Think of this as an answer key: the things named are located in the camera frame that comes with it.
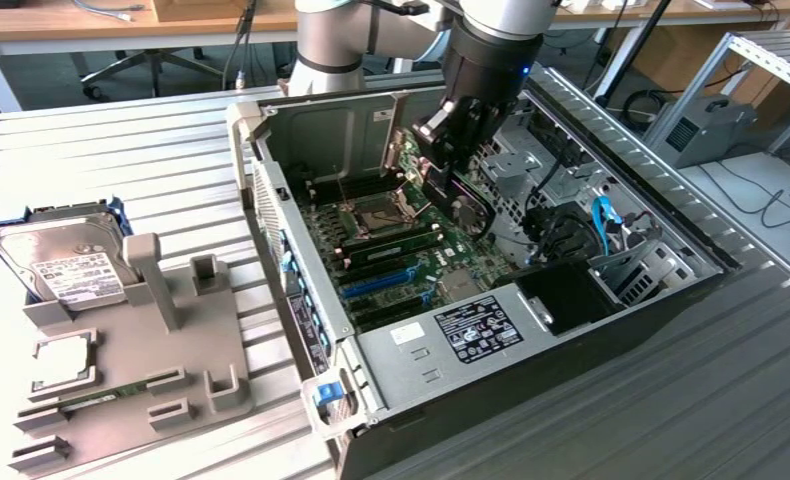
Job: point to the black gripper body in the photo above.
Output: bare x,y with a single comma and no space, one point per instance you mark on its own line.
482,65

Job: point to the graphics card with silver bracket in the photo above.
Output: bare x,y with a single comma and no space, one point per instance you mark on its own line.
472,210

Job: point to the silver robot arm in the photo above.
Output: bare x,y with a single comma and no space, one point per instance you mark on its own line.
329,45

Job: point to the thin metal locking lever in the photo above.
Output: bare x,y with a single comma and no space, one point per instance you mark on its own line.
344,187

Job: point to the CPU socket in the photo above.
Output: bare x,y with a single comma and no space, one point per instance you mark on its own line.
376,217

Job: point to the black stand pole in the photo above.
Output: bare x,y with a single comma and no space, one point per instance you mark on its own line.
636,47

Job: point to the dark RAM stick in slot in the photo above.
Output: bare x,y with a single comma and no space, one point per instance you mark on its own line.
396,249

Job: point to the green motherboard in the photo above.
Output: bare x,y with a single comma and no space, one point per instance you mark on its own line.
482,252

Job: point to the silver chipset heat sink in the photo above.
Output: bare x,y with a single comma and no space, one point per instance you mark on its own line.
462,287

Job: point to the blue expansion slot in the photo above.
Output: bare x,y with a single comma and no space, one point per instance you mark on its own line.
378,284

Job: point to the grey control box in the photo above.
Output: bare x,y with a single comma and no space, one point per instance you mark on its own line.
703,130

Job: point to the metal disk bay cage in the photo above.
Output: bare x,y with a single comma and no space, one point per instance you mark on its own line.
636,280

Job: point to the office chair base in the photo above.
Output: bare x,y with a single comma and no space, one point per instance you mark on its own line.
145,62

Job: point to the grey power supply unit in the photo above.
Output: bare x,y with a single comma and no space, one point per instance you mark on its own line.
396,370

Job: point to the blue disk caddy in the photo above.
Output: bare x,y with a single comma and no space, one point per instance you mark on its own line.
121,212

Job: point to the blue case latch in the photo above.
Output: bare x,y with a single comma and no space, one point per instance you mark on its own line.
326,393

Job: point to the open black PC case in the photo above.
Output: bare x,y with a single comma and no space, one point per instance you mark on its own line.
569,400

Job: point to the silver hard disk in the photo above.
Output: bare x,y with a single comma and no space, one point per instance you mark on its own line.
55,250

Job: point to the grey parts rack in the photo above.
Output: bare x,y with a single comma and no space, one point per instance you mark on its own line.
135,350

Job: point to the green RAM stick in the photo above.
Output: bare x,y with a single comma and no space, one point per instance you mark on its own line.
102,395

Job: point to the silver CPU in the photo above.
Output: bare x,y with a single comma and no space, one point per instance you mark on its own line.
62,365

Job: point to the wooden desk white frame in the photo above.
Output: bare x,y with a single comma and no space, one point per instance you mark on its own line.
703,15
35,30

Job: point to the aluminium slat table frame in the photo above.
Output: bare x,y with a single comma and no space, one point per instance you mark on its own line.
789,45

